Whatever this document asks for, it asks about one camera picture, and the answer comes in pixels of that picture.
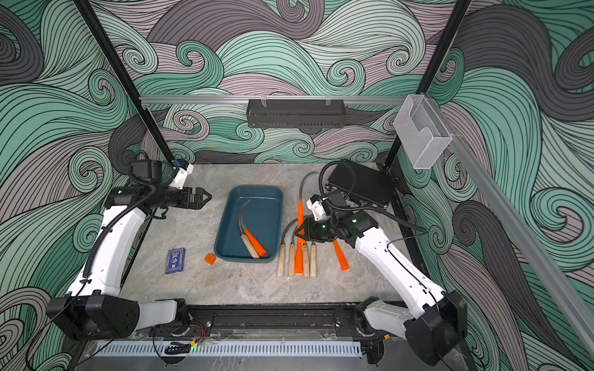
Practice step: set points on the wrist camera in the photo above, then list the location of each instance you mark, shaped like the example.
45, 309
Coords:
315, 205
182, 171

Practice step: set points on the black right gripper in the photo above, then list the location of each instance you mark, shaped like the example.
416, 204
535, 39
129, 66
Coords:
309, 231

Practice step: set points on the clear plastic wall bin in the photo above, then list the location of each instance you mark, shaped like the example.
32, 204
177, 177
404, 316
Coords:
421, 126

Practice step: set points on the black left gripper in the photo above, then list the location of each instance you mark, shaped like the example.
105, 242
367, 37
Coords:
198, 204

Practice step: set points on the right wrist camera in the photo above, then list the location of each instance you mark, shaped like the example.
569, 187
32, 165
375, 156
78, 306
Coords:
315, 205

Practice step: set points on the orange handle sickle long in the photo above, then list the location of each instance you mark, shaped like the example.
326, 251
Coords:
300, 198

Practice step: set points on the small orange block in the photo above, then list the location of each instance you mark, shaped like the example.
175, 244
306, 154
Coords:
210, 259

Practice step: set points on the black case with latches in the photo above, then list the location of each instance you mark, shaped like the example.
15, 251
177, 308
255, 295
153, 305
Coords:
370, 186

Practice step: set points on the blue card pack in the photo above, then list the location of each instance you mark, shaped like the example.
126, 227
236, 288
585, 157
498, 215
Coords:
175, 261

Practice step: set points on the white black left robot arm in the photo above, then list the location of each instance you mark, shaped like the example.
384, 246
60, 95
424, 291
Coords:
92, 308

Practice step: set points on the teal plastic storage tray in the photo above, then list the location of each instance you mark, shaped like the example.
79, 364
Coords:
263, 217

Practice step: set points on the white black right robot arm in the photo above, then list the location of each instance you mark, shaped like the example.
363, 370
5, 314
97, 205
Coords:
433, 322

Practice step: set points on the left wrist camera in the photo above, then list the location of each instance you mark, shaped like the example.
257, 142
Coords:
182, 171

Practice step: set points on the white slotted cable duct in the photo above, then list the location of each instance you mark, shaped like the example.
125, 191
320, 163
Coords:
236, 349

